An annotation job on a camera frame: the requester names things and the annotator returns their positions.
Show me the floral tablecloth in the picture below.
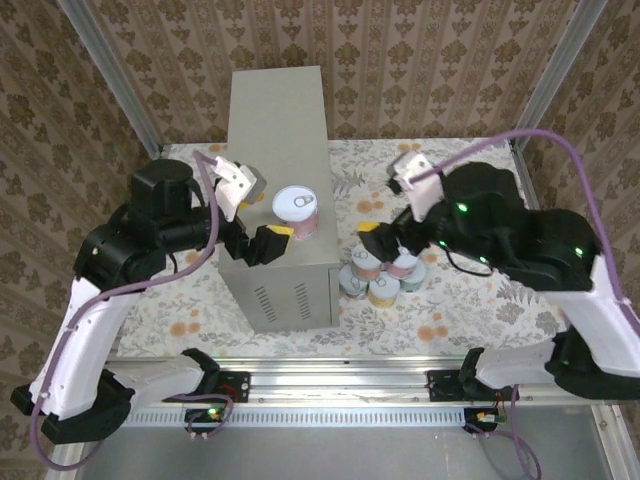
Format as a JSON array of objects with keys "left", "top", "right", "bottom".
[{"left": 119, "top": 138, "right": 576, "bottom": 359}]

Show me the aluminium frame post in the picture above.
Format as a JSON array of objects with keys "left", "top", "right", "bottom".
[
  {"left": 55, "top": 0, "right": 165, "bottom": 157},
  {"left": 512, "top": 0, "right": 610, "bottom": 149}
]

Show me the purple camera cable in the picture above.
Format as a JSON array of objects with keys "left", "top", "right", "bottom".
[
  {"left": 407, "top": 128, "right": 640, "bottom": 480},
  {"left": 29, "top": 149, "right": 235, "bottom": 469}
]

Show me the pink-labelled tin can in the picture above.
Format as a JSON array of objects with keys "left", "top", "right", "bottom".
[
  {"left": 271, "top": 185, "right": 321, "bottom": 243},
  {"left": 385, "top": 252, "right": 419, "bottom": 280}
]

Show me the grey metal panel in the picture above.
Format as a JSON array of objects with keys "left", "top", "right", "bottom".
[{"left": 82, "top": 424, "right": 614, "bottom": 480}]

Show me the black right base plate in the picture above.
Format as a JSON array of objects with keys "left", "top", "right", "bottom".
[{"left": 427, "top": 369, "right": 519, "bottom": 402}]

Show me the yellow-labelled tin can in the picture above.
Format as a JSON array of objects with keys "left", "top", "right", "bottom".
[{"left": 367, "top": 275, "right": 403, "bottom": 307}]

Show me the orange-labelled tin can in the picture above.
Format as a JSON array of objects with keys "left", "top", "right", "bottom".
[{"left": 351, "top": 248, "right": 385, "bottom": 280}]

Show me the short aluminium corner rail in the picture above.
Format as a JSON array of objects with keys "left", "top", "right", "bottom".
[{"left": 589, "top": 403, "right": 629, "bottom": 480}]

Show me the small circuit board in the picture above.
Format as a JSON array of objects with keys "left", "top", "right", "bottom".
[
  {"left": 464, "top": 407, "right": 506, "bottom": 434},
  {"left": 185, "top": 407, "right": 226, "bottom": 426}
]

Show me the slotted white cable duct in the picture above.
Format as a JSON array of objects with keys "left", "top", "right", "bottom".
[{"left": 117, "top": 407, "right": 476, "bottom": 427}]

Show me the grey metal cabinet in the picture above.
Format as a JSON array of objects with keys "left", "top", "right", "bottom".
[{"left": 219, "top": 65, "right": 341, "bottom": 334}]

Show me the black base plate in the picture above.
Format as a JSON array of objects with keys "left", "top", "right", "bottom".
[
  {"left": 427, "top": 369, "right": 519, "bottom": 402},
  {"left": 214, "top": 370, "right": 251, "bottom": 404}
]

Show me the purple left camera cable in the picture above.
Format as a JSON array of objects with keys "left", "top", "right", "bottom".
[{"left": 29, "top": 149, "right": 235, "bottom": 469}]

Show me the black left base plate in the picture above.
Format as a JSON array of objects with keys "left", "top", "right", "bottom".
[{"left": 214, "top": 370, "right": 251, "bottom": 404}]

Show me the long aluminium base rail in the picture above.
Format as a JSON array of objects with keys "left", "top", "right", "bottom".
[{"left": 94, "top": 355, "right": 619, "bottom": 405}]

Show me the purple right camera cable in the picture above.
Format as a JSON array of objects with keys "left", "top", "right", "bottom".
[{"left": 407, "top": 128, "right": 640, "bottom": 480}]

